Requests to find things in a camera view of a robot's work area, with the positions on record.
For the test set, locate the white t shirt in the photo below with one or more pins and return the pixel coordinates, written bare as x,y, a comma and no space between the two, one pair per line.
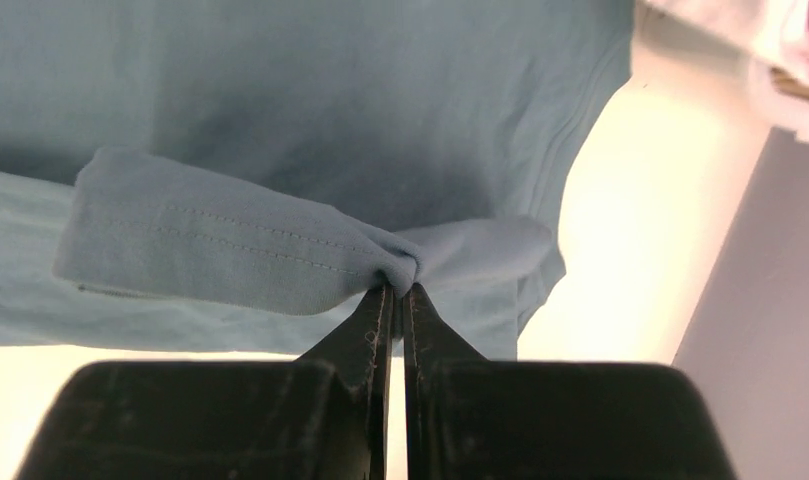
775,32

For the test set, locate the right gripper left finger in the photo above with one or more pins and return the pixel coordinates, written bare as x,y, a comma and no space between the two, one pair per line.
322,415

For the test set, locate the white plastic laundry basket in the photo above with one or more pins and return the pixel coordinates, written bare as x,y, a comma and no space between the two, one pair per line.
788,112

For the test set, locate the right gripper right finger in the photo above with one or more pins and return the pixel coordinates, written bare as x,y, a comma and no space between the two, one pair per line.
469,417

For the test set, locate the blue grey t shirt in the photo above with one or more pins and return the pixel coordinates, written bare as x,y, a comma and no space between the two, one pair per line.
235,175

